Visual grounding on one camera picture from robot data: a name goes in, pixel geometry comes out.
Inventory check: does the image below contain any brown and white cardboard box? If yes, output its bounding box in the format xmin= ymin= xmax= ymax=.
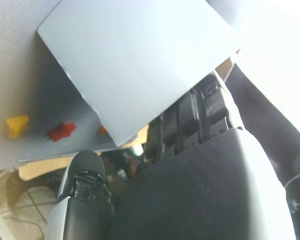
xmin=36 ymin=0 xmax=242 ymax=150

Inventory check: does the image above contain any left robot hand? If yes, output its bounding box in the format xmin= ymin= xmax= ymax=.
xmin=46 ymin=71 xmax=295 ymax=240

